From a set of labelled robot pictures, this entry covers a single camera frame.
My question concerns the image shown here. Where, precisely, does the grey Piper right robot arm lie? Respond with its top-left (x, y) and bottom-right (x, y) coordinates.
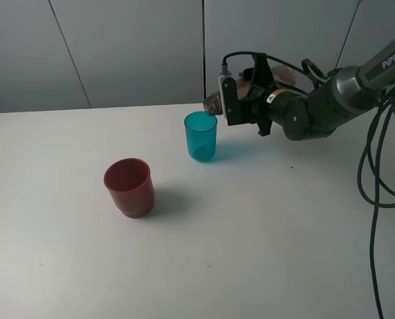
top-left (204, 39), bottom-right (395, 141)

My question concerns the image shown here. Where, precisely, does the red plastic cup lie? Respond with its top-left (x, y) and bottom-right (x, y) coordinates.
top-left (104, 158), bottom-right (155, 219)

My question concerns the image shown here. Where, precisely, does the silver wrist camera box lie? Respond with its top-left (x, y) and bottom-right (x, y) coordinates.
top-left (218, 74), bottom-right (238, 118)

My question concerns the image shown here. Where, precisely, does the smoky transparent water bottle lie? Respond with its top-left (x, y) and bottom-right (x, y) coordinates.
top-left (203, 65), bottom-right (297, 116)

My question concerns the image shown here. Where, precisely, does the teal transparent plastic cup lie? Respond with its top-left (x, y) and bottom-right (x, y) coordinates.
top-left (184, 111), bottom-right (217, 162)

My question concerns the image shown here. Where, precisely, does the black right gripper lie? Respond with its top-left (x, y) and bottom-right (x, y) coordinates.
top-left (226, 54), bottom-right (309, 137)

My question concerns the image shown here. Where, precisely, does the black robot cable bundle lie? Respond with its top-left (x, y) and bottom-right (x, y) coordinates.
top-left (221, 51), bottom-right (395, 319)

